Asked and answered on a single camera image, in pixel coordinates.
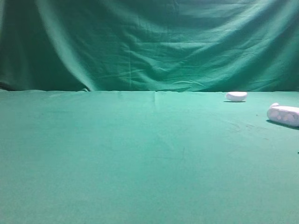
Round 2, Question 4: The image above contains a white earphone case lid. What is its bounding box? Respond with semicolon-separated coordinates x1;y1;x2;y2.
225;91;248;102

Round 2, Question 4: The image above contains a green table cloth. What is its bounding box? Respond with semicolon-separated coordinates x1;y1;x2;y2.
0;91;299;224

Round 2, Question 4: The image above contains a white bluetooth earphone case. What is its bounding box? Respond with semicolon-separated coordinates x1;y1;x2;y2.
267;103;299;127

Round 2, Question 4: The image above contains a green backdrop cloth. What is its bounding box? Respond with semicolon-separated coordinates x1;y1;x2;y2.
0;0;299;92

